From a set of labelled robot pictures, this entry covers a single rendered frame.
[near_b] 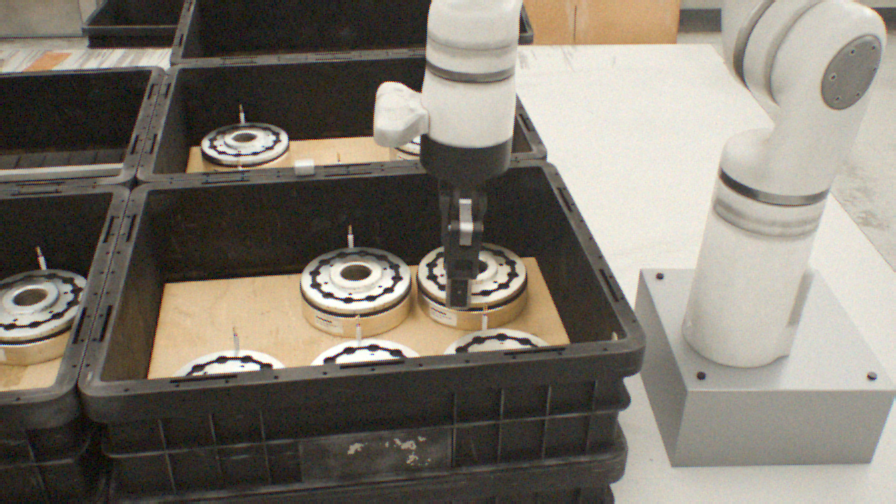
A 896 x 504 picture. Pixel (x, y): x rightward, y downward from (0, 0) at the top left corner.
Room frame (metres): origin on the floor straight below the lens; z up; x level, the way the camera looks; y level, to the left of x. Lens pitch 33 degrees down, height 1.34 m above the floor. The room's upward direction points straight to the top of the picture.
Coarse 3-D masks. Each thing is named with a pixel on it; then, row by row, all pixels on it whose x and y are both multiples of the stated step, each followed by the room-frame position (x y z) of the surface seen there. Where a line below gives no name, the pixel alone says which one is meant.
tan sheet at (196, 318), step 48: (192, 288) 0.73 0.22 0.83; (240, 288) 0.73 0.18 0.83; (288, 288) 0.73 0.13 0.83; (528, 288) 0.73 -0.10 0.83; (192, 336) 0.65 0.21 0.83; (240, 336) 0.65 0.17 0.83; (288, 336) 0.65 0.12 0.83; (336, 336) 0.65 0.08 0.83; (384, 336) 0.65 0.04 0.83; (432, 336) 0.65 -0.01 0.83
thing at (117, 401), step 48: (144, 192) 0.74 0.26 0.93; (192, 192) 0.75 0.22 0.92; (576, 240) 0.66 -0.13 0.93; (96, 336) 0.52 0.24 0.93; (624, 336) 0.53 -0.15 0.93; (96, 384) 0.47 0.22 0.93; (144, 384) 0.47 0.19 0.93; (192, 384) 0.47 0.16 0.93; (240, 384) 0.47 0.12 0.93; (288, 384) 0.48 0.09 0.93; (336, 384) 0.48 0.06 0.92; (384, 384) 0.48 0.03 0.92; (432, 384) 0.49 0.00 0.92; (480, 384) 0.49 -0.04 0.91; (528, 384) 0.50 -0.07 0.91
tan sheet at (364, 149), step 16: (304, 144) 1.04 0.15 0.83; (320, 144) 1.04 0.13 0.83; (336, 144) 1.04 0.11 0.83; (352, 144) 1.04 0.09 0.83; (368, 144) 1.04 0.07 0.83; (192, 160) 1.00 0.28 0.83; (320, 160) 1.00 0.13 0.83; (336, 160) 1.00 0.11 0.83; (352, 160) 1.00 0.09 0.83; (368, 160) 1.00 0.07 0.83; (384, 160) 1.00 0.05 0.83
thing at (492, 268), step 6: (480, 258) 0.72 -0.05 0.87; (486, 258) 0.72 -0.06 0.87; (492, 258) 0.72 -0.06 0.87; (486, 264) 0.72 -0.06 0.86; (492, 264) 0.71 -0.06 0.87; (486, 270) 0.70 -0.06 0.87; (492, 270) 0.70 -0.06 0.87; (480, 276) 0.69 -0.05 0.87; (486, 276) 0.69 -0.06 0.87; (492, 276) 0.70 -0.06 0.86; (474, 282) 0.69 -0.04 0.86; (480, 282) 0.69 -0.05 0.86; (486, 282) 0.69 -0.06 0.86
